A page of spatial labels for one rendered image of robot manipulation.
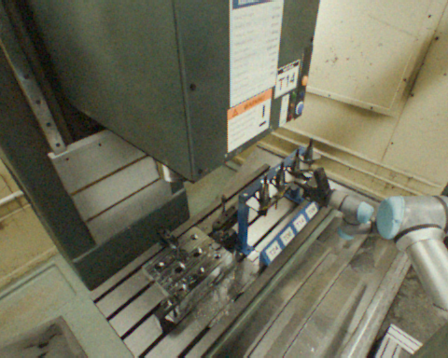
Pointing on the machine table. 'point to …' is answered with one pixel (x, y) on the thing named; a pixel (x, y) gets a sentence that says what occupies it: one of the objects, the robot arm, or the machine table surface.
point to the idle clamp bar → (225, 218)
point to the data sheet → (254, 47)
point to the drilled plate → (187, 265)
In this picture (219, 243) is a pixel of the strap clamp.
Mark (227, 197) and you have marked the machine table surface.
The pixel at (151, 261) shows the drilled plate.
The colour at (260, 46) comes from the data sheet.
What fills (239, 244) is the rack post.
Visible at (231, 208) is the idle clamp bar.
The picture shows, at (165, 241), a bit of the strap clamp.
